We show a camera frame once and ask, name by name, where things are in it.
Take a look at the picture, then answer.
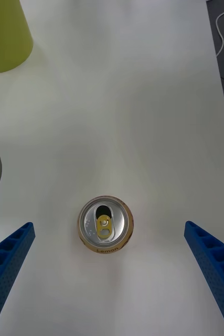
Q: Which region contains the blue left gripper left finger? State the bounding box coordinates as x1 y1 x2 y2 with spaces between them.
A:
0 222 36 336

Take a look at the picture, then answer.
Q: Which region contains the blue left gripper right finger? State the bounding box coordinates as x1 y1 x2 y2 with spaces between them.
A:
184 220 224 336

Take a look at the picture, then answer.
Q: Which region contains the gold drink can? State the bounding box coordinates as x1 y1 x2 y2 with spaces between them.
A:
77 194 135 255

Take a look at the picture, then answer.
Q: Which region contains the yellow-green plastic bin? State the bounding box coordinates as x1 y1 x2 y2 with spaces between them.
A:
0 0 34 74

